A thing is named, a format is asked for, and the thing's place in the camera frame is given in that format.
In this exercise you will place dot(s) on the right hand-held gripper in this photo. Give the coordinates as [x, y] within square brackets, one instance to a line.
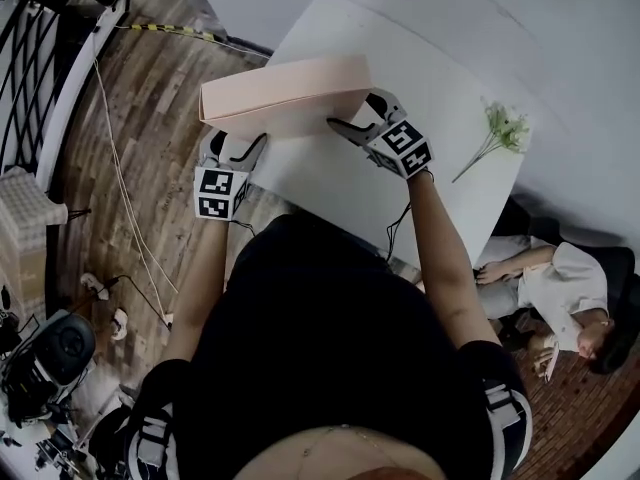
[400, 143]

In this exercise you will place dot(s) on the black railing with white frame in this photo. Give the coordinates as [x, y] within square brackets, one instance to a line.
[77, 83]

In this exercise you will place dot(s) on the checkered cloth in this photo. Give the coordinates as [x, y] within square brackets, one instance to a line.
[25, 198]

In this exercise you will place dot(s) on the yellow black striped tape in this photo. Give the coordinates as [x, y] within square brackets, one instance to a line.
[170, 29]

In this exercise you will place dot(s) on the white power adapter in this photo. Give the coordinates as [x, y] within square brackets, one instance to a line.
[94, 284]
[120, 324]

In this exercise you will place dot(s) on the person's left forearm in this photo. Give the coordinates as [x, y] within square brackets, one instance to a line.
[200, 288]

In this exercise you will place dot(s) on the pink box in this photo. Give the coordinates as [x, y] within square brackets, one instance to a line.
[280, 88]

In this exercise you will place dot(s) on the person's torso in dark shirt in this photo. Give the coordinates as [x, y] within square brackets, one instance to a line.
[325, 343]

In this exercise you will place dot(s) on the person's right forearm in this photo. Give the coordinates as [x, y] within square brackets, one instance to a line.
[440, 248]

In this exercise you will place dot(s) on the green artificial plant sprig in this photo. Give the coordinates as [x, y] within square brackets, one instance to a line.
[502, 125]

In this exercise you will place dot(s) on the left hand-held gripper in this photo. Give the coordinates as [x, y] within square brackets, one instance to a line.
[215, 188]

